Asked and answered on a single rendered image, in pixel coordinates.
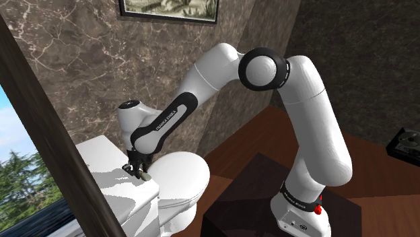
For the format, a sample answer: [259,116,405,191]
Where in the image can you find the white toilet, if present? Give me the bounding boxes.
[46,135,211,237]

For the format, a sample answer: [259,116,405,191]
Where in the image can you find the dark robot stand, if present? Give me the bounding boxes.
[200,152,362,237]

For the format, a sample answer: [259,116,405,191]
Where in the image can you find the black bathroom scale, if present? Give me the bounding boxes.
[385,127,420,168]

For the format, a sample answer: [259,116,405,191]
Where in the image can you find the window with dark frame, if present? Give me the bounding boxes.
[0,14,127,237]

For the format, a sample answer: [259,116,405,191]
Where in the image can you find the framed wall picture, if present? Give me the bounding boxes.
[118,0,219,25]

